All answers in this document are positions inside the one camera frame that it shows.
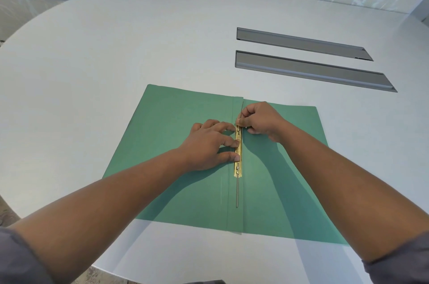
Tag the person's left hand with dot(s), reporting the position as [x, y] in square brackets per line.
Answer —
[201, 149]

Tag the person's left thumb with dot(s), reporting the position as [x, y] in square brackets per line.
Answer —
[229, 157]

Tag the grey left shirt sleeve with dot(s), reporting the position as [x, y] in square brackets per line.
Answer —
[16, 260]

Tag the brass fastener compressor bar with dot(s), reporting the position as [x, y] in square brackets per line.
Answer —
[237, 168]

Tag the grey right shirt sleeve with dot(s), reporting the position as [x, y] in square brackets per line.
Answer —
[402, 260]

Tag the green paper file folder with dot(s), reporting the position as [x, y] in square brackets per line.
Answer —
[174, 126]

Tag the thin metal fastener prong strip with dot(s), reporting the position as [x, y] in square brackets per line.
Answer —
[237, 193]

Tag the person's left middle finger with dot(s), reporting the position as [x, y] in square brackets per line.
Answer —
[226, 128]

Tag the person's right hand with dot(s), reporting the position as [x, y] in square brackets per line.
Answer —
[264, 121]

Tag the person's left forearm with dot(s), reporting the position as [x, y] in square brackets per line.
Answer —
[100, 213]

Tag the person's right thumb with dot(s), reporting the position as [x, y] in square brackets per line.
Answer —
[244, 121]

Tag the person's left little finger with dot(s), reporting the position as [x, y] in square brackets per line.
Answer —
[197, 126]

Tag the grey shirt sleeve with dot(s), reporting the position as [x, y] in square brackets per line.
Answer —
[16, 260]
[402, 260]

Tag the person's right forearm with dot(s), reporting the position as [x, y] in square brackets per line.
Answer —
[352, 193]

